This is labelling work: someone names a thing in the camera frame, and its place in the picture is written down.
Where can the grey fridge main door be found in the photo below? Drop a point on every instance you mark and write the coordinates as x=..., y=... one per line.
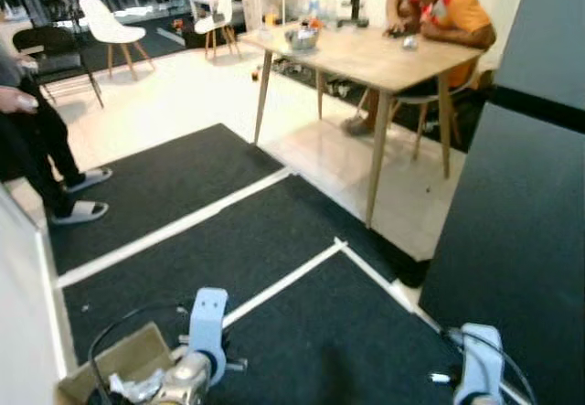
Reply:
x=512, y=259

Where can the grey two-door fridge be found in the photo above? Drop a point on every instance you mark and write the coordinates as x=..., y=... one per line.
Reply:
x=521, y=240

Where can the grey fridge freezer door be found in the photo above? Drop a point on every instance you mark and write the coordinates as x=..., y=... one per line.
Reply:
x=548, y=30

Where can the white floor tape strip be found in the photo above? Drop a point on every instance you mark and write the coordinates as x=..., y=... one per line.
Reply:
x=283, y=283
x=384, y=282
x=174, y=228

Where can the plain brown cardboard box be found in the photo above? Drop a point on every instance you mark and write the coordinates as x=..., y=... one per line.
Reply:
x=119, y=359

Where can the black floor mat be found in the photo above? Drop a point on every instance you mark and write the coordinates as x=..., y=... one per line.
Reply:
x=228, y=240

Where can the white plastic chair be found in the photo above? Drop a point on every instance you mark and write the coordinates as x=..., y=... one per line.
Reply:
x=105, y=23
x=443, y=90
x=222, y=7

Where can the standing person black trousers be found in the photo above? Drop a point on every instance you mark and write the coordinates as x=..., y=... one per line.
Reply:
x=32, y=140

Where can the shiny steel bowl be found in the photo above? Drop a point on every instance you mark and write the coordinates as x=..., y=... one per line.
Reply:
x=303, y=39

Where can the wooden dining table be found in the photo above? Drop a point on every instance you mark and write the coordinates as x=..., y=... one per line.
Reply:
x=366, y=58

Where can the black chair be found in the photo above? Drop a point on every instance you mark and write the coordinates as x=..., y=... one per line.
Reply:
x=50, y=44

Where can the seated person orange shirt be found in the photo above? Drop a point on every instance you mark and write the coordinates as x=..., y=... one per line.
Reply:
x=452, y=12

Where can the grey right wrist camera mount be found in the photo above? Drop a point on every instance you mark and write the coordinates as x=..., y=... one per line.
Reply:
x=482, y=359

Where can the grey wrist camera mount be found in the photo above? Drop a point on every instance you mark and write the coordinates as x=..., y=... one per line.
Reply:
x=208, y=318
x=482, y=359

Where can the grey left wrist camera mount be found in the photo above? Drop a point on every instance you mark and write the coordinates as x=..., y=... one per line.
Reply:
x=208, y=318

